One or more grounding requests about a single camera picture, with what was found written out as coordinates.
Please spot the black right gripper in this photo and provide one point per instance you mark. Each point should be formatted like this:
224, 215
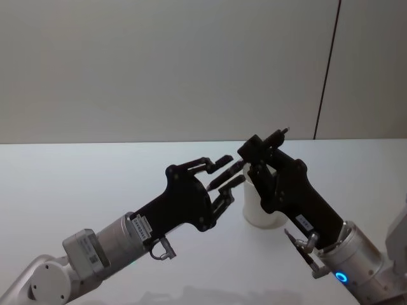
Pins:
297, 198

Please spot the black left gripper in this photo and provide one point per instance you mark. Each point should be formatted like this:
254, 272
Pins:
181, 203

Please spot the black pen with pointed tip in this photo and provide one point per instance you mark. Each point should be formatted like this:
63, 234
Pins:
226, 174

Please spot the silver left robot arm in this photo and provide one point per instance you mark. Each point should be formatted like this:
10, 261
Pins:
119, 232

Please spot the white cup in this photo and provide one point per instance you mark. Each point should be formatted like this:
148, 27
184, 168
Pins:
251, 203

